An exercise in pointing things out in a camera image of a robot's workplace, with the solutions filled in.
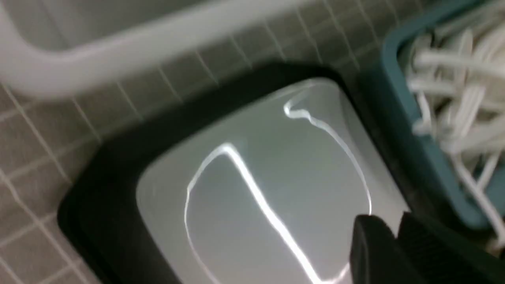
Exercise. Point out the black serving tray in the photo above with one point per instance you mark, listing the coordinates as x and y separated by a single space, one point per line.
100 216

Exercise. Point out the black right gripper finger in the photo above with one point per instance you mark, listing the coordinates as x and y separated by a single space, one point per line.
422 252

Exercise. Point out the large white square plate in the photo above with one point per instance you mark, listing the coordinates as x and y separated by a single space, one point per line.
269 193

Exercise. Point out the large white plastic tub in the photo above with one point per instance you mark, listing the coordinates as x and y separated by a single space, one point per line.
53 49

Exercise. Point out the white spoon over bin edge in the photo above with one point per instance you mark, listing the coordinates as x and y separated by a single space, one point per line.
482 205

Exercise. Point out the teal plastic bin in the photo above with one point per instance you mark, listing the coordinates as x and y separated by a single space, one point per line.
396 108

